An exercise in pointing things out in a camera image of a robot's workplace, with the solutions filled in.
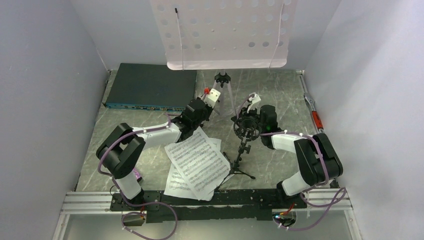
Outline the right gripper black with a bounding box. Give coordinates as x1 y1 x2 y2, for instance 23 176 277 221
232 104 266 132

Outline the black microphone tripod with shockmount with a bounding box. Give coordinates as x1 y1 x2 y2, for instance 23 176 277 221
215 116 261 191

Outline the sheet music page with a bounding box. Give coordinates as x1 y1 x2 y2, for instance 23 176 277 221
165 127 230 199
163 137 223 201

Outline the lilac perforated music stand desk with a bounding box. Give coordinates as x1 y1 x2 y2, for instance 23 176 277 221
150 0 297 70

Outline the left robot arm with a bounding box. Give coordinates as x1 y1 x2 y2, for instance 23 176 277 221
96 97 217 210

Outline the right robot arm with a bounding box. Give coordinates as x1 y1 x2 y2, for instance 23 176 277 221
231 105 344 208

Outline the purple glitter tube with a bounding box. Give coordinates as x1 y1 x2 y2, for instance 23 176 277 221
132 168 143 183

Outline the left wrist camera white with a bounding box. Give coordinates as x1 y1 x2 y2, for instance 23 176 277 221
201 87 221 108

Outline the dark network switch box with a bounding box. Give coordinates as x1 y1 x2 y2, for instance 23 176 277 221
103 63 197 112

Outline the red handled wrench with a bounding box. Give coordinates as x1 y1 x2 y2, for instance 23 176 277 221
303 92 325 133

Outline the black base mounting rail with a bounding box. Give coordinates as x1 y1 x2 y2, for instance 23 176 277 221
110 188 307 223

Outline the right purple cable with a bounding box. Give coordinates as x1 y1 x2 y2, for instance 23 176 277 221
235 94 348 232

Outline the aluminium frame rail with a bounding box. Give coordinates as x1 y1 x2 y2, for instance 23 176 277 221
60 191 112 215

